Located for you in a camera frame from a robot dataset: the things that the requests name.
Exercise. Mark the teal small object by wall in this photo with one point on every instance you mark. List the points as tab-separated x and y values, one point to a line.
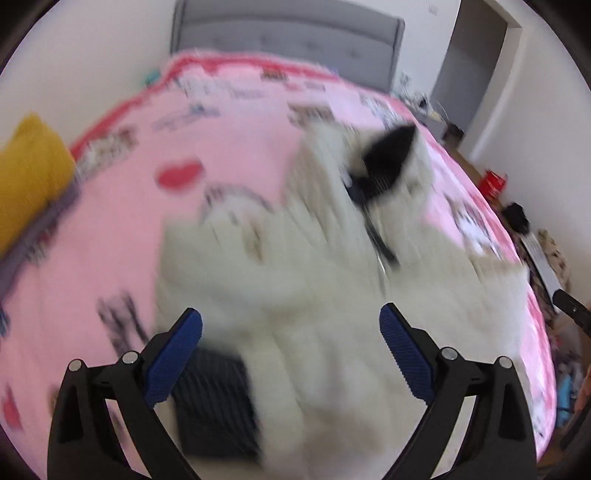
152	78

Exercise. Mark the grey folded garment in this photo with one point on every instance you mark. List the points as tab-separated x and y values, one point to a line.
15	258

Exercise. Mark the black bag on floor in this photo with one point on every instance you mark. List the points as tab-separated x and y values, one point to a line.
515	217

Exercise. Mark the grey upholstered headboard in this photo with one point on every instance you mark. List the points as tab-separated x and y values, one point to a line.
362	45

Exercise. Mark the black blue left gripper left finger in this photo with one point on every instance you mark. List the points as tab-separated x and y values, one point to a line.
82	441

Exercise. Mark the white quilted padded jacket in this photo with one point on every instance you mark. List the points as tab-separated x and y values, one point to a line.
296	293

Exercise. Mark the yellow folded garment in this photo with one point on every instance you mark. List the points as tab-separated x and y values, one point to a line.
36	169

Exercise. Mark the red bag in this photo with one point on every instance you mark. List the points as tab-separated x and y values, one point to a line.
492	185

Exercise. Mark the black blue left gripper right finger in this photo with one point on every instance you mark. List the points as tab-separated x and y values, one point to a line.
499	441

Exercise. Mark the pink cartoon print blanket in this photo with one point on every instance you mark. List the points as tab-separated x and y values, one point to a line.
218	134

